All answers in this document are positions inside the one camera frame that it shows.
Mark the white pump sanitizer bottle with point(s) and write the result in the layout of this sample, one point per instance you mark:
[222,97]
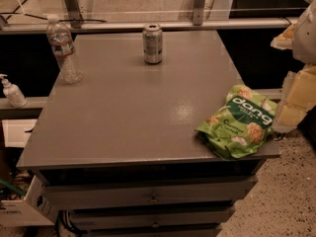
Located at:
[12,92]

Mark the grey metal drawer cabinet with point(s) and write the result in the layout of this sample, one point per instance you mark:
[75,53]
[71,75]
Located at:
[119,152]

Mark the green snack chip bag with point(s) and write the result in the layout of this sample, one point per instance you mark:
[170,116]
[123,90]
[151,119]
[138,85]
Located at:
[241,126]

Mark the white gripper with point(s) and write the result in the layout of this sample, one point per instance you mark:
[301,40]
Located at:
[305,39]

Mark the silver green 7up can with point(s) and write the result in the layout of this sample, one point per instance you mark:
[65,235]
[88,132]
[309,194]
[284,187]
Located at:
[152,43]

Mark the clear plastic water bottle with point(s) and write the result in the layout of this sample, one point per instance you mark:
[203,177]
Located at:
[64,50]

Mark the grey metal frame post right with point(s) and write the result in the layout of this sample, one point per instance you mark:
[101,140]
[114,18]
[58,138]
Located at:
[198,10]

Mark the grey metal frame post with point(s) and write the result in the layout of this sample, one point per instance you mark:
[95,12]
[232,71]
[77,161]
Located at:
[198,10]
[74,13]

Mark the white cardboard box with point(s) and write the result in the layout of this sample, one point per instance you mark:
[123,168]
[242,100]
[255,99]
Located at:
[33,210]

